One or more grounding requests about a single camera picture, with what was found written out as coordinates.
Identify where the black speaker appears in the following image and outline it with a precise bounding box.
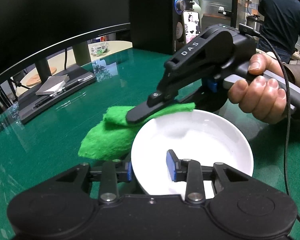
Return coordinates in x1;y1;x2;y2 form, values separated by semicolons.
129;0;203;55

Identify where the clear plastic bag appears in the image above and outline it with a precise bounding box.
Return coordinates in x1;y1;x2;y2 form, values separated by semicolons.
91;42;110;57

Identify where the smartphone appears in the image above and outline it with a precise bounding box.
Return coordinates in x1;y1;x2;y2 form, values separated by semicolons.
181;10;202;44

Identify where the round wooden board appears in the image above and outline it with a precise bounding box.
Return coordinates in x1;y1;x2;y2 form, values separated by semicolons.
27;66;58;87

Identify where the grey notepad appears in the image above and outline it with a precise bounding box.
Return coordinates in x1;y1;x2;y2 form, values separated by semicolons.
35;74;70;96

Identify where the pale green kettle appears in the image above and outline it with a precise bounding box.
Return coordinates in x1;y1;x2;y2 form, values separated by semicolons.
184;0;205;20

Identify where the black curved monitor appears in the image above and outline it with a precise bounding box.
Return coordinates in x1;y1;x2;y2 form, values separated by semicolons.
0;0;132;92

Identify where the black pen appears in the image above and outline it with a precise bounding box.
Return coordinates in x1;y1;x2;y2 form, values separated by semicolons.
32;96;56;109
50;78;87;97

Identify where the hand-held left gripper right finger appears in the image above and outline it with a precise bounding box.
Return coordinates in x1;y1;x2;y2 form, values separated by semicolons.
166;149;249;204

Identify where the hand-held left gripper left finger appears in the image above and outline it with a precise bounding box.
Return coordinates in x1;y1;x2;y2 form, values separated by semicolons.
55;160;133;203

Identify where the green cleaning cloth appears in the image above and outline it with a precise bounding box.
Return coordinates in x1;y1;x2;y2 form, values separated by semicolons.
77;102;196;161

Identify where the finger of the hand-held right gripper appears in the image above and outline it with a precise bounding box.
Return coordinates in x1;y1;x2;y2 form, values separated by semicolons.
126;91;180;125

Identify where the person's right hand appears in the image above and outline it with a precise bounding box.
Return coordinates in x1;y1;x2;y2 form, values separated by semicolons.
227;52;294;125

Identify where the white bowl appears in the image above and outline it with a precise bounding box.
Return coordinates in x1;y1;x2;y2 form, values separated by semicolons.
131;109;254;196

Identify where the black cable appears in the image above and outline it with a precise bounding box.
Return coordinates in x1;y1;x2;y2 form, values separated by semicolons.
255;31;300;229

